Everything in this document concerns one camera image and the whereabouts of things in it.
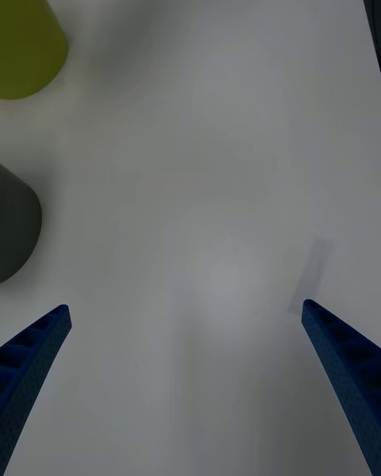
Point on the grey plastic bin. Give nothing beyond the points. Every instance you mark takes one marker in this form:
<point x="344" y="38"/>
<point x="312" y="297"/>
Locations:
<point x="16" y="222"/>

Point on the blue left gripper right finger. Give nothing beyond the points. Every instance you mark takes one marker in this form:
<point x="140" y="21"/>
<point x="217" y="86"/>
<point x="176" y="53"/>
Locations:
<point x="349" y="365"/>

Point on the yellow-green plastic bin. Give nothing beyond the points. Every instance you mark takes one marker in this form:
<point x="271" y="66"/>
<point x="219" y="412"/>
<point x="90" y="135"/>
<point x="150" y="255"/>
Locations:
<point x="25" y="35"/>

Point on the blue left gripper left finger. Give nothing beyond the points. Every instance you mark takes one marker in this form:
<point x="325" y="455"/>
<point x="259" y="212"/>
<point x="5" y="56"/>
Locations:
<point x="28" y="369"/>

